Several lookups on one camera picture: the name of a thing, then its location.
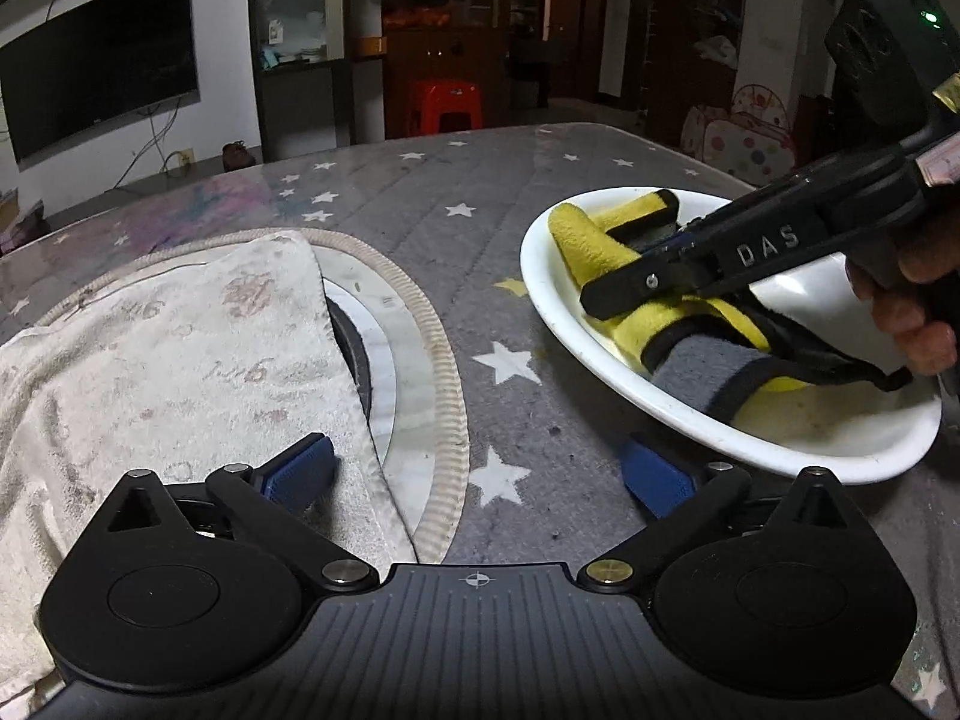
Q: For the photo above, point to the grey star print tablecloth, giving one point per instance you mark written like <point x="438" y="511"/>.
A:
<point x="450" y="277"/>

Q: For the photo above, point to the brown shoe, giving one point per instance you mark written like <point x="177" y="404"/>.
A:
<point x="238" y="155"/>

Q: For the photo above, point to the person's right hand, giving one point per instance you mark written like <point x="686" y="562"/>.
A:
<point x="907" y="315"/>

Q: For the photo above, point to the dark cluttered shelf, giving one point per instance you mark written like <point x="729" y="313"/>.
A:
<point x="705" y="30"/>

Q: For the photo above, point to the red plastic stool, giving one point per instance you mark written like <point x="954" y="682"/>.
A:
<point x="444" y="106"/>

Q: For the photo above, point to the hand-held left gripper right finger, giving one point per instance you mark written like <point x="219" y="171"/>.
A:
<point x="656" y="484"/>

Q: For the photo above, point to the black wall television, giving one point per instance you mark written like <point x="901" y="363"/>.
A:
<point x="97" y="67"/>

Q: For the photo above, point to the yellow grey cleaning cloth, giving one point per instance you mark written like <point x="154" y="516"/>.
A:
<point x="589" y="240"/>

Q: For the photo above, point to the brown wooden door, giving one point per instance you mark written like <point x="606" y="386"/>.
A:
<point x="570" y="7"/>

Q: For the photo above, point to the polka dot play tent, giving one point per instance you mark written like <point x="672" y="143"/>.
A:
<point x="742" y="139"/>

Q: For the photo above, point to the white bowl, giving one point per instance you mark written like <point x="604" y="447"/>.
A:
<point x="825" y="427"/>

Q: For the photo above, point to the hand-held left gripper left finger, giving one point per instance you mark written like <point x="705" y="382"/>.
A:
<point x="300" y="474"/>

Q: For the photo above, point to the dark glass display cabinet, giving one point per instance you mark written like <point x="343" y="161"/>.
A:
<point x="315" y="30"/>

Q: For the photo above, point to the stained white towel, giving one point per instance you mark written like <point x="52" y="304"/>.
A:
<point x="172" y="375"/>

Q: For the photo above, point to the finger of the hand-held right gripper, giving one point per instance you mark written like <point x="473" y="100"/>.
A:
<point x="694" y="229"/>
<point x="645" y="285"/>

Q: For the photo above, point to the wall power outlet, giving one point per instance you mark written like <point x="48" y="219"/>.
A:
<point x="184" y="158"/>

